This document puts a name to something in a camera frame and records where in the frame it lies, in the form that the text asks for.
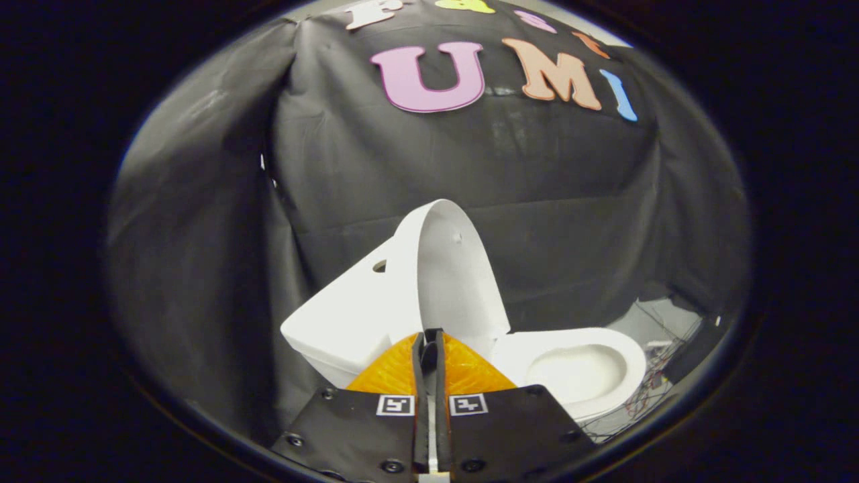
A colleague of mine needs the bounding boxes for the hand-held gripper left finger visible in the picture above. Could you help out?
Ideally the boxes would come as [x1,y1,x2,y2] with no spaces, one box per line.
[272,329,431,481]

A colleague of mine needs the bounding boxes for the white toilet lid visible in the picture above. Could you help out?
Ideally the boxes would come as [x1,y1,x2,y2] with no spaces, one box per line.
[393,199,511,358]

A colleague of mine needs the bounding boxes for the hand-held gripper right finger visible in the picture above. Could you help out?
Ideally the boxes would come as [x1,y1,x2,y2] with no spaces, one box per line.
[434,328,597,481]

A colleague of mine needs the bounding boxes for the tangle of floor cables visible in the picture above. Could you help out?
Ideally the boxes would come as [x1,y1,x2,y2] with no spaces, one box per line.
[596,301,704,443]

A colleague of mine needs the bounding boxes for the dark flat box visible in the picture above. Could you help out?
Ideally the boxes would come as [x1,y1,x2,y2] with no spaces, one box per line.
[661,312,723,385]

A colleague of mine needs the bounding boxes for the black backdrop cloth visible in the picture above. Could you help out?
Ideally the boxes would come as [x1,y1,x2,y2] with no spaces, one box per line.
[107,0,750,445]

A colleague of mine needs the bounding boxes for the white toilet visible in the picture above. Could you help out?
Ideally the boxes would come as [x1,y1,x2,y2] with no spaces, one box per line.
[281,241,648,430]

